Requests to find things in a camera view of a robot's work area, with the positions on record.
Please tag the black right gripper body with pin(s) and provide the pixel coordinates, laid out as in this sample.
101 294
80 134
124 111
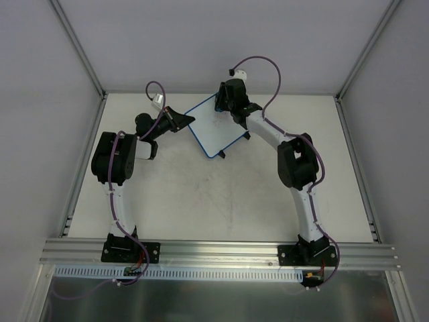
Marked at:
222 101

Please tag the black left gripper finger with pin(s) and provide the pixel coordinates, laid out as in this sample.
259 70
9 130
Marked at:
179 126
177 117

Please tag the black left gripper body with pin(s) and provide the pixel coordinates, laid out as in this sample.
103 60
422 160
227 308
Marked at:
171 119

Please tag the blue framed whiteboard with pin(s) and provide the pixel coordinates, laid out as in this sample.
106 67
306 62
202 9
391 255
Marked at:
213 131

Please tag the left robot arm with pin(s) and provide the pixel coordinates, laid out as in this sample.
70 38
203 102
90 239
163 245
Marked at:
114 160

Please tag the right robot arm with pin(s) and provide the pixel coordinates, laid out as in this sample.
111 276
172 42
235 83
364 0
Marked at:
296 159

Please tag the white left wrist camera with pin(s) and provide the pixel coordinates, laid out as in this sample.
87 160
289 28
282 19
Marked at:
158 101

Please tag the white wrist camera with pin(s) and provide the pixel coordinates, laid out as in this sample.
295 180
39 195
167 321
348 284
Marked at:
158 101
240 74

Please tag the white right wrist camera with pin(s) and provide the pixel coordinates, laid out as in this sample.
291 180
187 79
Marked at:
240 74

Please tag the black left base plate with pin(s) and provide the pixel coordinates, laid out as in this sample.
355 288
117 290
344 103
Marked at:
131 254

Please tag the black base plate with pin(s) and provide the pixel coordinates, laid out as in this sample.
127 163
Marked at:
131 254
294 255

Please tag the white slotted cable duct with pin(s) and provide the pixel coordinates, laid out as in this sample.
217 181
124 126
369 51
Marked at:
180 273

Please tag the left aluminium frame post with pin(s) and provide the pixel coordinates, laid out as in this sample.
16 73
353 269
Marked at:
66 25

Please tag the aluminium frame post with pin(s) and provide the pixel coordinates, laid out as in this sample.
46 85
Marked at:
381 25
66 25

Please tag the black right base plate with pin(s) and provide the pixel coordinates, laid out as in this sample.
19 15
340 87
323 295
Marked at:
294 255

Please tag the aluminium front rail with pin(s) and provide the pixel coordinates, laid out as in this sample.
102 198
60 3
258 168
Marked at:
222 254

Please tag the right aluminium frame post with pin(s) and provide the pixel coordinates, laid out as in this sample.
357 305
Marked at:
381 25

